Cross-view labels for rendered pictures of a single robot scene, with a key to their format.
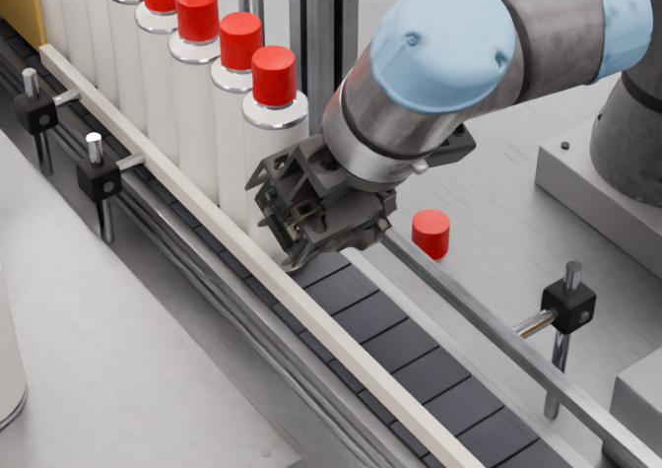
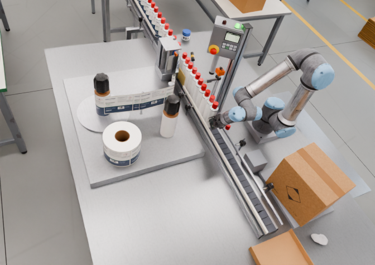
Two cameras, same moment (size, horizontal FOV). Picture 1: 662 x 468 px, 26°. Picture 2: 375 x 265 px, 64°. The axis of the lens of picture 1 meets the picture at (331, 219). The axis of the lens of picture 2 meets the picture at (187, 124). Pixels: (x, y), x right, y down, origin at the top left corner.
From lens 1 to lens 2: 75 cm
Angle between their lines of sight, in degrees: 7
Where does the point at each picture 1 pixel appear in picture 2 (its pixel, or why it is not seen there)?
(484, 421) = (227, 153)
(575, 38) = (251, 116)
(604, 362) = (245, 149)
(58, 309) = (179, 124)
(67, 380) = (178, 134)
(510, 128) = not seen: hidden behind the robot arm
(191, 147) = (201, 107)
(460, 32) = (239, 114)
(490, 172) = not seen: hidden behind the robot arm
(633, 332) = (249, 147)
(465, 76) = (238, 119)
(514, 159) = not seen: hidden behind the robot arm
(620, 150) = (255, 123)
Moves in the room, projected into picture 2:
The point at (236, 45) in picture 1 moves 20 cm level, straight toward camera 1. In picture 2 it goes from (211, 99) to (208, 124)
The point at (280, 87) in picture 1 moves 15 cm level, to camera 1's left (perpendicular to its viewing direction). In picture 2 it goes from (215, 106) to (191, 100)
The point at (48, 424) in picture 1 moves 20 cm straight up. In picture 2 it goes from (176, 139) to (181, 117)
